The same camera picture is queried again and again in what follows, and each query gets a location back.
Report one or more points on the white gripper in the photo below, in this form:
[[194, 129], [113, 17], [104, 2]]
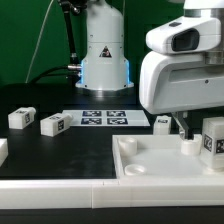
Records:
[[179, 83]]

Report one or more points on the white square tabletop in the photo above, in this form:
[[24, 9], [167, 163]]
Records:
[[159, 156]]

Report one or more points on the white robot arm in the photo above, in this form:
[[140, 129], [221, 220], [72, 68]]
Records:
[[105, 69]]

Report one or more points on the white sheet with tags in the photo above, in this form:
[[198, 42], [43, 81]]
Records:
[[103, 118]]

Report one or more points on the white L-shaped obstacle fence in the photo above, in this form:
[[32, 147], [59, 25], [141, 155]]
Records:
[[117, 192]]

